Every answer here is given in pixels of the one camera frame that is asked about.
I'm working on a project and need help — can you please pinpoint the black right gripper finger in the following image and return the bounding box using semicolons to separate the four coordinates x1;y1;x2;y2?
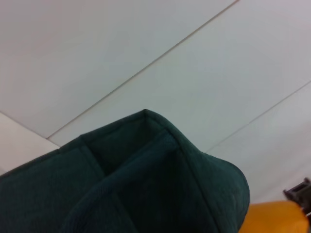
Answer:
282;177;311;217

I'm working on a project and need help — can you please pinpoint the dark teal insulated lunch bag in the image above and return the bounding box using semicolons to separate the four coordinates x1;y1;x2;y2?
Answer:
0;109;251;233

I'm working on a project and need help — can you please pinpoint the orange yellow pear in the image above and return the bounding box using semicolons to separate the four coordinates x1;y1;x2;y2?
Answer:
239;200;308;233

